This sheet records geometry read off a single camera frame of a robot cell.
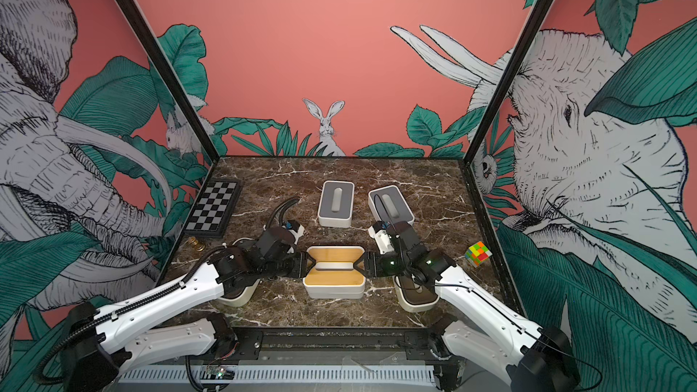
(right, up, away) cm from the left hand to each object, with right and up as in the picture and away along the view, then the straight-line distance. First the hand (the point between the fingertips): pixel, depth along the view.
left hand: (314, 259), depth 76 cm
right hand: (+13, -1, -1) cm, 13 cm away
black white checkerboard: (-41, +12, +22) cm, 48 cm away
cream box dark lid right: (+30, -11, 0) cm, 32 cm away
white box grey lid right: (+24, +14, +27) cm, 38 cm away
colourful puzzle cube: (+52, -1, +11) cm, 53 cm away
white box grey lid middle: (+4, +14, +30) cm, 33 cm away
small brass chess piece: (-42, 0, +16) cm, 45 cm away
